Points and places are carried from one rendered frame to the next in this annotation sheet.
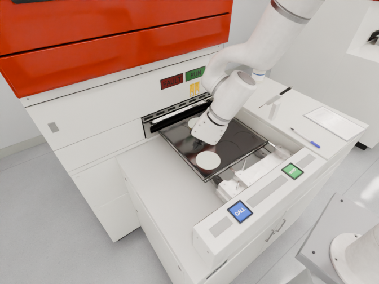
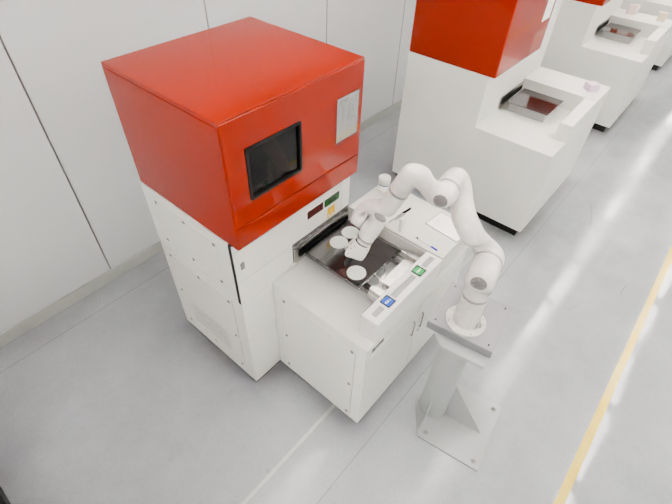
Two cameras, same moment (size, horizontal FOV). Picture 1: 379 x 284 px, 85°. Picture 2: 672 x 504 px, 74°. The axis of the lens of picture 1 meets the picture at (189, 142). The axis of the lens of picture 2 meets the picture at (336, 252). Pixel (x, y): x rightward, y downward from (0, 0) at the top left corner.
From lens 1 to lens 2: 1.44 m
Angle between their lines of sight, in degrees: 11
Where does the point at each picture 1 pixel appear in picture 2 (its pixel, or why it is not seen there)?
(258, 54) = (386, 211)
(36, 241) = (159, 401)
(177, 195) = (337, 304)
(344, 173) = not seen: hidden behind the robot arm
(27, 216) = (132, 379)
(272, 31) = (391, 202)
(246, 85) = (381, 223)
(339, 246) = (450, 313)
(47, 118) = (240, 259)
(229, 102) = (371, 233)
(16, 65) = (243, 231)
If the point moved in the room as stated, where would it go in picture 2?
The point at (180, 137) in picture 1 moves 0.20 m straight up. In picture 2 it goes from (328, 257) to (328, 228)
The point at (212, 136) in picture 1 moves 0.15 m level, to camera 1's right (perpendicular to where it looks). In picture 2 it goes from (361, 254) to (390, 250)
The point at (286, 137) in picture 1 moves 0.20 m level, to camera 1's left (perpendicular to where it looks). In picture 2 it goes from (413, 245) to (377, 250)
